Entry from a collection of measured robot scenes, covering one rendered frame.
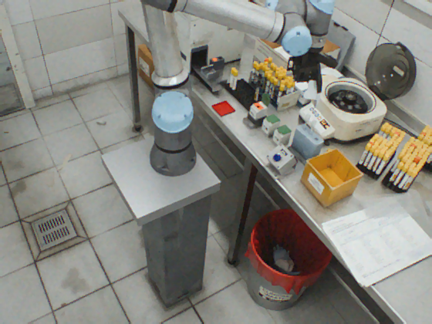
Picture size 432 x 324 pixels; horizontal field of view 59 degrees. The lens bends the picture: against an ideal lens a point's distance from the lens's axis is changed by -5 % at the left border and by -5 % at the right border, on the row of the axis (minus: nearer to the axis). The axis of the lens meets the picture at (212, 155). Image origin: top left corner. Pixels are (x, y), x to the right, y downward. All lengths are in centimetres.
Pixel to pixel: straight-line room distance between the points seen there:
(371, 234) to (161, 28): 87
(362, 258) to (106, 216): 151
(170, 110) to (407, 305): 85
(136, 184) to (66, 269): 104
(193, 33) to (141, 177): 66
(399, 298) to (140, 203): 79
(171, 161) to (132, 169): 14
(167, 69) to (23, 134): 185
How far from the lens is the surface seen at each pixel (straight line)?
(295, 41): 103
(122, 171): 129
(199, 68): 172
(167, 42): 116
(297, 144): 144
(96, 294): 210
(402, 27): 170
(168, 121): 114
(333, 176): 142
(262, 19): 101
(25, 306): 217
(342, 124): 149
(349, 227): 129
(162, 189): 124
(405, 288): 127
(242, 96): 161
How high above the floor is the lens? 189
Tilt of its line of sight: 47 degrees down
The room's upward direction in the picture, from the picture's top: 5 degrees clockwise
